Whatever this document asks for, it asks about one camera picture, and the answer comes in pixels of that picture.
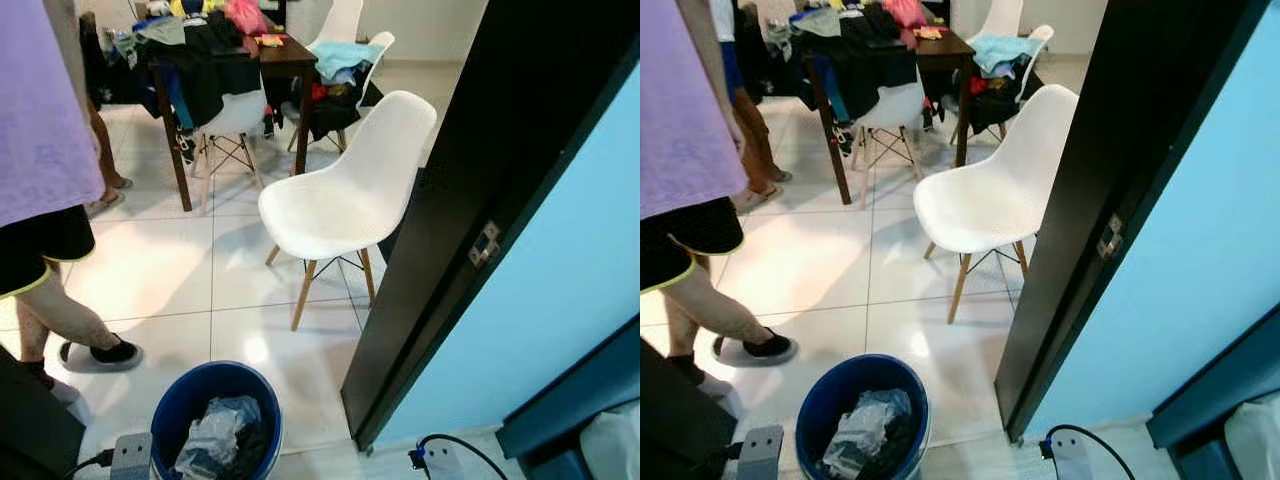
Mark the person in pink shirt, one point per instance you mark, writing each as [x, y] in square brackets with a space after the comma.
[40, 120]
[680, 120]

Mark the metal door strike plate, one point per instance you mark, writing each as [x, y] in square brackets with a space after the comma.
[485, 243]
[1111, 237]

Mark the person in blue shorts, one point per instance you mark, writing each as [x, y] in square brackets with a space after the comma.
[105, 150]
[755, 130]

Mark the white bed sheet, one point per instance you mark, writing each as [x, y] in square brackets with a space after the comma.
[1255, 440]
[615, 445]

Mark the blue plastic bucket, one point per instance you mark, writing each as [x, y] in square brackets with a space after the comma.
[170, 410]
[815, 405]

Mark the grey green cloth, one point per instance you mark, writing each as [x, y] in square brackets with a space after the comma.
[160, 30]
[818, 22]

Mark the black clothes pile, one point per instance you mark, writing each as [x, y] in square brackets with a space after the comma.
[205, 70]
[865, 60]

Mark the white shell chair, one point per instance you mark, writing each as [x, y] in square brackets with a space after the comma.
[375, 60]
[1040, 50]
[340, 190]
[990, 190]
[235, 115]
[342, 20]
[895, 105]
[1008, 18]

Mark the clear plastic bag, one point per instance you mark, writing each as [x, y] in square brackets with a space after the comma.
[215, 435]
[865, 430]

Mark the dark garment with red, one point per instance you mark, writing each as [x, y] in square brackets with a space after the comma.
[995, 95]
[335, 105]

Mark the light blue cloth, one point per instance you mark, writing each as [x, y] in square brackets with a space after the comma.
[345, 58]
[1005, 52]

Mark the pink bag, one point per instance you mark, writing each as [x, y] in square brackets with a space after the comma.
[905, 10]
[245, 15]

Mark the small orange yellow packet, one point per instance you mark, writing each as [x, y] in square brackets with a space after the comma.
[270, 40]
[928, 33]

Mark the dark wood dining table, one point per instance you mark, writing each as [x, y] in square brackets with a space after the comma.
[285, 58]
[945, 52]

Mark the dark blue bed frame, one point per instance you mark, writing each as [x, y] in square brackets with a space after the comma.
[1210, 380]
[570, 390]

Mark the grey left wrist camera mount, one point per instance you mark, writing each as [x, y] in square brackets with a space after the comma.
[760, 452]
[130, 458]

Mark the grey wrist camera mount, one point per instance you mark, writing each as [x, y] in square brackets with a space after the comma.
[130, 458]
[760, 452]
[1068, 458]
[440, 465]

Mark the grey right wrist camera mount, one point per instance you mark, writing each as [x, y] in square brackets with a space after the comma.
[440, 465]
[1068, 458]

